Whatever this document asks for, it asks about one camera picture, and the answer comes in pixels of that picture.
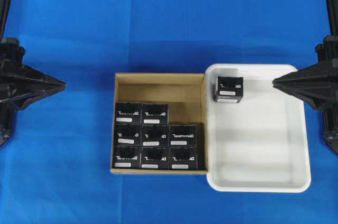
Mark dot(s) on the blue table cloth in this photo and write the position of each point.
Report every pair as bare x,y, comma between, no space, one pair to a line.
55,169

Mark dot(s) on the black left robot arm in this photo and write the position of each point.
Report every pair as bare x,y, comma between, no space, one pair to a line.
8,113

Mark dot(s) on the brown cardboard box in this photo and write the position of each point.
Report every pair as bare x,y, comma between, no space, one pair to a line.
185,94

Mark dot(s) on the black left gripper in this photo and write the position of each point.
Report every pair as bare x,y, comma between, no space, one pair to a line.
14,82

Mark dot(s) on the black box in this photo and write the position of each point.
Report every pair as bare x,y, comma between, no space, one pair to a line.
186,135
157,158
155,135
127,134
155,114
128,112
126,157
186,158
228,89

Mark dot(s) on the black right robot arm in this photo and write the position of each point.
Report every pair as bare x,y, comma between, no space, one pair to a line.
316,85

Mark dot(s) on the black box in tray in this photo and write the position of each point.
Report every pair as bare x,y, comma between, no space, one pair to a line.
228,89

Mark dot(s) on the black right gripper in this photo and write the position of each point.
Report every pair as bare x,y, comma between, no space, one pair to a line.
325,70

